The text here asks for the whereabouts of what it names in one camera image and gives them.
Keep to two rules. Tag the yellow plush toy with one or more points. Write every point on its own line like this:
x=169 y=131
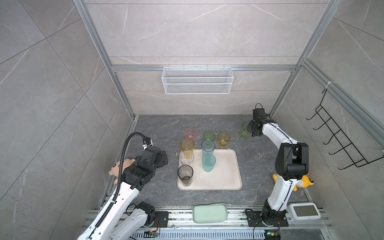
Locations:
x=304 y=182

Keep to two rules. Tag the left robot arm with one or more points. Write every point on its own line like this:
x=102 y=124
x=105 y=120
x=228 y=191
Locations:
x=131 y=181

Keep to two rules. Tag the pink plush doll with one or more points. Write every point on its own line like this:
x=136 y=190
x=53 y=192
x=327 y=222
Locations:
x=116 y=167

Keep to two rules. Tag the teal glass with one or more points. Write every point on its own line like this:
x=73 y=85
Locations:
x=209 y=162

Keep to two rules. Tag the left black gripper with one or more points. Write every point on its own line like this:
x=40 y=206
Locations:
x=161 y=162

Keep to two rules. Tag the short amber glass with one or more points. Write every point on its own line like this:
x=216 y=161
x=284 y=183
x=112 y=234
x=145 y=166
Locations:
x=223 y=139

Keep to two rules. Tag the blue glass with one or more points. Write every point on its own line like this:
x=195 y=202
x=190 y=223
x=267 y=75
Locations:
x=208 y=147

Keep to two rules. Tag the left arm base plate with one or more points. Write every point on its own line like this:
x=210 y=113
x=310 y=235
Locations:
x=157 y=219

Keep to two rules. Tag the tall light green glass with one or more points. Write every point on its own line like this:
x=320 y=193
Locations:
x=245 y=133

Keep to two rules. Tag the beige plastic tray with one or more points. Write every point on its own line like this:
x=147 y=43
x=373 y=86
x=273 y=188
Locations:
x=224 y=176

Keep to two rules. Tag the white tablet device right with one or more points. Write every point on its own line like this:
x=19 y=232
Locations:
x=304 y=211

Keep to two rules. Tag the clear glass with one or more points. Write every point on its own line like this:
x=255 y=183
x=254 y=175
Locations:
x=186 y=157

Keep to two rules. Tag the white wire mesh basket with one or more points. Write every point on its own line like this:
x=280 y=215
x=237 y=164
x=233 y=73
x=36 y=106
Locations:
x=197 y=80

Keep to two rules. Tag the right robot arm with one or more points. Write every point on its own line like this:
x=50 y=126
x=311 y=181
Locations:
x=292 y=163

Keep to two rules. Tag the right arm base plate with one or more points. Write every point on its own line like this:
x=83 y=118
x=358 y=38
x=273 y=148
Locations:
x=255 y=220

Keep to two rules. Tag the dark grey glass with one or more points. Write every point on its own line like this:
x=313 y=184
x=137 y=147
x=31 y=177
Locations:
x=185 y=174

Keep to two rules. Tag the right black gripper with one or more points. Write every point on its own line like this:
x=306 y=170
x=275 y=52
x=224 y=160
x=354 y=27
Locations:
x=249 y=128

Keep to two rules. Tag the aluminium rail frame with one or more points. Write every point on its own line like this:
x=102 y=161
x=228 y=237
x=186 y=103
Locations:
x=237 y=217

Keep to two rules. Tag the black wire hook rack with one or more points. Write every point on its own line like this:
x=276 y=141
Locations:
x=339 y=137

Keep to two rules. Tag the light green sponge block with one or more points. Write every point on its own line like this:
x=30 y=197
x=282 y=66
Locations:
x=206 y=214

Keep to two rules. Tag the short green glass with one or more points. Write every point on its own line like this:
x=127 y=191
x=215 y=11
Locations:
x=209 y=135

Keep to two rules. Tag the tall yellow glass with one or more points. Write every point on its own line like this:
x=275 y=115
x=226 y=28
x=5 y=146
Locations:
x=187 y=145

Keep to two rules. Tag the pink glass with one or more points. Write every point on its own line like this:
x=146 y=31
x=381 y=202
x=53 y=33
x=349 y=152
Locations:
x=190 y=133

